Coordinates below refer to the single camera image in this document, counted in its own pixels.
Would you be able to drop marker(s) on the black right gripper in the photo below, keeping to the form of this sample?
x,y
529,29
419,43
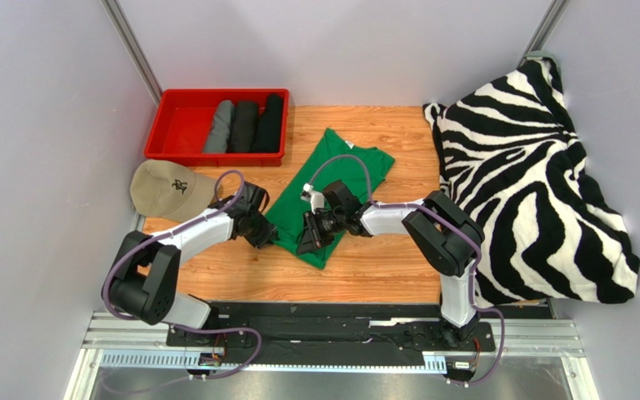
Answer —
x,y
313,232

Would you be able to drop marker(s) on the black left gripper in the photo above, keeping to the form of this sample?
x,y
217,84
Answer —
x,y
267,230

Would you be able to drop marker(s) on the green t-shirt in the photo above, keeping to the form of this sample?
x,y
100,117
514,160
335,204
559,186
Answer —
x,y
328,162

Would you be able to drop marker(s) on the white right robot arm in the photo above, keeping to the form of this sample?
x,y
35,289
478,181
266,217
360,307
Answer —
x,y
445,235

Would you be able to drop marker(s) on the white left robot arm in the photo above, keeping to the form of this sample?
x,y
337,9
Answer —
x,y
143,281

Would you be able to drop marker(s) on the black rolled t-shirt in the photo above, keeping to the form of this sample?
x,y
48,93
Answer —
x,y
269,126

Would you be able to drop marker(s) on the beige baseball cap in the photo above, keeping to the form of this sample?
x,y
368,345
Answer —
x,y
163,189

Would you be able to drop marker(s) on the dark grey rolled t-shirt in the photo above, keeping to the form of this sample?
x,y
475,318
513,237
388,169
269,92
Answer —
x,y
244,127

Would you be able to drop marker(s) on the red plastic bin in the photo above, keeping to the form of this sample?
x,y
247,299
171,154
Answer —
x,y
184,118

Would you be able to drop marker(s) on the zebra print blanket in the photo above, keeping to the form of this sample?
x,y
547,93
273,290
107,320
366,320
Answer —
x,y
511,159

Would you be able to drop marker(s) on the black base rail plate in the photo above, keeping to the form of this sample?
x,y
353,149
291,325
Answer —
x,y
333,334

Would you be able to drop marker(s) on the left aluminium frame post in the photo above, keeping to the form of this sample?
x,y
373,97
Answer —
x,y
125,31

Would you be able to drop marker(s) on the aluminium frame post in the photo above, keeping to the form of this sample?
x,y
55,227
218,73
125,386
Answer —
x,y
544,29
125,31

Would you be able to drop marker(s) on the right aluminium frame post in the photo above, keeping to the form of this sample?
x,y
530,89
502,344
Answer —
x,y
544,29

